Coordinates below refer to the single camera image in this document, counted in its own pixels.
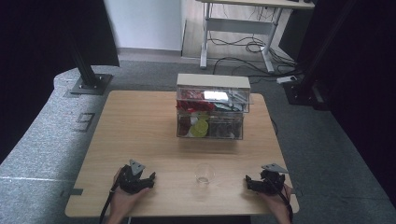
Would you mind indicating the dark curtain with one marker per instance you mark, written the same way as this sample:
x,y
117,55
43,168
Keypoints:
x,y
37,62
367,93

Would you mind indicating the clear drawer with packets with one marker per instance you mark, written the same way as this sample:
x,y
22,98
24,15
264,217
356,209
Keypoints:
x,y
236,105

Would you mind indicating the person's right hand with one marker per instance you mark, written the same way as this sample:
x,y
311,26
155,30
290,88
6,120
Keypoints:
x,y
279,205

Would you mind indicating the red snack packets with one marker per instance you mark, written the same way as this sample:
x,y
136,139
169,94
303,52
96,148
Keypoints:
x,y
194,105

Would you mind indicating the dark teal packets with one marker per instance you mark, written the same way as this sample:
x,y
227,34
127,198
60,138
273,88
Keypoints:
x,y
229,106

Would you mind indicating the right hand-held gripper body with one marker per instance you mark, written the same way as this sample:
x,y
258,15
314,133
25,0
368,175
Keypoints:
x,y
271,185

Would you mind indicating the black metal stand square base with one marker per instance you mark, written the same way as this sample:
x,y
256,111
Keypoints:
x,y
90,82

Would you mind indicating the clear drawer organizer beige top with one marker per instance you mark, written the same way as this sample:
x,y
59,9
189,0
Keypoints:
x,y
213,81

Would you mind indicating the white power strip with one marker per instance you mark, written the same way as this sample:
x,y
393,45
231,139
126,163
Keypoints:
x,y
286,79

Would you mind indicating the clear drawer with capsules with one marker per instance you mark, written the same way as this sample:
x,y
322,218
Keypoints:
x,y
186,137

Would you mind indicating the dark brown packets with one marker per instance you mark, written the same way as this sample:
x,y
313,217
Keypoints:
x,y
224,129

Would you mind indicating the brown capsule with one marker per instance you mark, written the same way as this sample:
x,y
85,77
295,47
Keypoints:
x,y
184,126

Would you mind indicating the white metal desk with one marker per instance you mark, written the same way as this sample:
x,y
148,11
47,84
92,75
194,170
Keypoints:
x,y
236,26

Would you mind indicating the yellow-green capsule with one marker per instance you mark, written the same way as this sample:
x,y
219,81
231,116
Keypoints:
x,y
200,128

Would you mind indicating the white capsule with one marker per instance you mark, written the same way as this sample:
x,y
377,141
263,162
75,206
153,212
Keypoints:
x,y
194,120

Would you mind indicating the clear glass cup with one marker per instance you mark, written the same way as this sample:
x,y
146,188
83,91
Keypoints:
x,y
204,174

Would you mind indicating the person's left hand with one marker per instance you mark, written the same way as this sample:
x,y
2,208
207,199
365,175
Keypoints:
x,y
123,203

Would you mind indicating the white shiny packet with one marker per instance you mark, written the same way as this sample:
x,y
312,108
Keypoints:
x,y
215,95

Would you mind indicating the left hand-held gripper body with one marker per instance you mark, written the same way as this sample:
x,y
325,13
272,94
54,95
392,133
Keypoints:
x,y
130,183

